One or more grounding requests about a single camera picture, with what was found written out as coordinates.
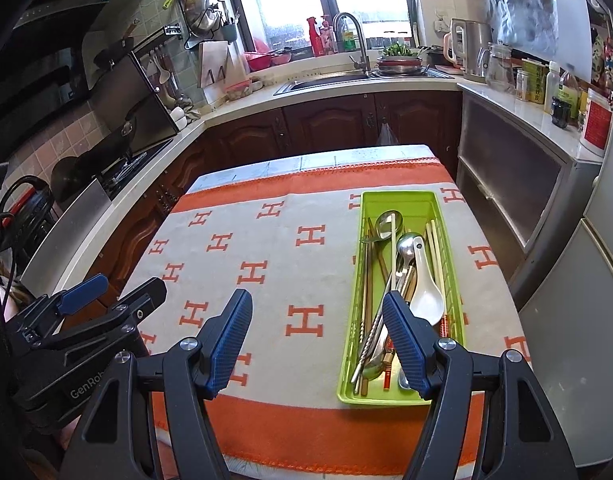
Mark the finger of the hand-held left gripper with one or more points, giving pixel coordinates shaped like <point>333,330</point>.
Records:
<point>141,300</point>
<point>81,295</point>

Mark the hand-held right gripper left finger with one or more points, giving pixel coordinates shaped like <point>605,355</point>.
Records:
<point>231,340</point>

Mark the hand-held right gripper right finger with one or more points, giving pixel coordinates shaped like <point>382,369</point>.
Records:
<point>406,345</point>

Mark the patterned end wooden chopstick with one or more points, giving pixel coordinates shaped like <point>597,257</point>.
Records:
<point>387,375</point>

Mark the red striped end chopstick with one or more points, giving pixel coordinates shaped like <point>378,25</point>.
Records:
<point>444,330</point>
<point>439,270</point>

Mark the white ceramic spoon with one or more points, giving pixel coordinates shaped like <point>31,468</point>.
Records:
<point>426,305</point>

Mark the brown chopsticks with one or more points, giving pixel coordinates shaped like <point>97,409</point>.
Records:
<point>367,285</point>

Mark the large metal spoon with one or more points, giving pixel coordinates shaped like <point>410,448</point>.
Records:
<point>410,247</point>

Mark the small metal spoon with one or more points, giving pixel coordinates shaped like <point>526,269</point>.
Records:
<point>388,225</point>

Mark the green plastic utensil tray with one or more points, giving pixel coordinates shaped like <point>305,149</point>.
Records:
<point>411,200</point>

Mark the bare steel splash panel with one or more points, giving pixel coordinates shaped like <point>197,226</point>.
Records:
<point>71,230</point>

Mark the orange beige printed blanket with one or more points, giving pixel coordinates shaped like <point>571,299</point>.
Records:
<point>286,270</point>

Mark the black wok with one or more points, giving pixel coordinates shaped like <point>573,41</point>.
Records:
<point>76,175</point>

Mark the gas stove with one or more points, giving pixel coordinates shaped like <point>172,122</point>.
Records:
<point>136,165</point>

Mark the grey refrigerator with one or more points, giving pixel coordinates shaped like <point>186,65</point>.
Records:
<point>576,335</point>

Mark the white bowls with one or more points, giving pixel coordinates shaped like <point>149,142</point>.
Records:
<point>178,117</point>

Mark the dark stove guard panel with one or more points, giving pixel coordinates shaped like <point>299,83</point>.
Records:
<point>136,100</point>

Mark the grey frosted door cabinet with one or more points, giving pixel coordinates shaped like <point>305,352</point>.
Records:
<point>506,170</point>

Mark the white plastic bag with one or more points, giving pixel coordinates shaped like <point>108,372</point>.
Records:
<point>388,135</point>

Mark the beige kitchen countertop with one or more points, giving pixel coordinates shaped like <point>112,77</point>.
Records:
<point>236,105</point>

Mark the clear food container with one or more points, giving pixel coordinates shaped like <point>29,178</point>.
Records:
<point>238,90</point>

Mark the black range hood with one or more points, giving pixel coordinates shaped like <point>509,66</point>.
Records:
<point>36,60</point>

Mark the white cutting board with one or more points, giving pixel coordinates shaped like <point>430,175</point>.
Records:
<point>214,60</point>

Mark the red plastic basin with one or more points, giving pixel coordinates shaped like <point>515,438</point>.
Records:
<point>259,61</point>

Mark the steel kitchen sink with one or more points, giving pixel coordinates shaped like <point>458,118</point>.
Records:
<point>326,82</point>

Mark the dark glass jar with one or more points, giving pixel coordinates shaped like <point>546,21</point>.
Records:
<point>561,112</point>

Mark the teal utensil cup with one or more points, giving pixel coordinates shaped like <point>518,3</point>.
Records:
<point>229,32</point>

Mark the bowl of green vegetables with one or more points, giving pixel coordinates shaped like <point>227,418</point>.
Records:
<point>401,62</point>

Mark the green labelled jar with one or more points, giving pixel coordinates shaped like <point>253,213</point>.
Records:
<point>530,82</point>

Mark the glass pitcher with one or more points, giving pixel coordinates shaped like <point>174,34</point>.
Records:
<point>496,67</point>

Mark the white tub red label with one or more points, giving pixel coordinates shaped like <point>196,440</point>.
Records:
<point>596,122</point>

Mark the large hanging steel pot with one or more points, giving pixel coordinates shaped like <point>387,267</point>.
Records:
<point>201,10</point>

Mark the steel kitchen faucet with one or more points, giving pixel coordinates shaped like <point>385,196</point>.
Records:
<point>365,50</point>

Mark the white plastic bottle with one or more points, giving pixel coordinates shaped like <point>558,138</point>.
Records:
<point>552,80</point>

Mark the white electric kettle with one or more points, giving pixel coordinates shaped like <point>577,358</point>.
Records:
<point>469,47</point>

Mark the green bottle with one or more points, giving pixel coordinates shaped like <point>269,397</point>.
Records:
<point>349,42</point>

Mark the red spray bottle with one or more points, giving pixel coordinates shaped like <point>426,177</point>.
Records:
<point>315,40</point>

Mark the pink bottle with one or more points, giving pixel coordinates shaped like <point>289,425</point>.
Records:
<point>329,40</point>

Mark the kitchen window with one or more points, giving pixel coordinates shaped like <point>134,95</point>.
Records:
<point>286,0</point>

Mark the clear plastic wall sheet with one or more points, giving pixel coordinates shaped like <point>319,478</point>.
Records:
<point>531,10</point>

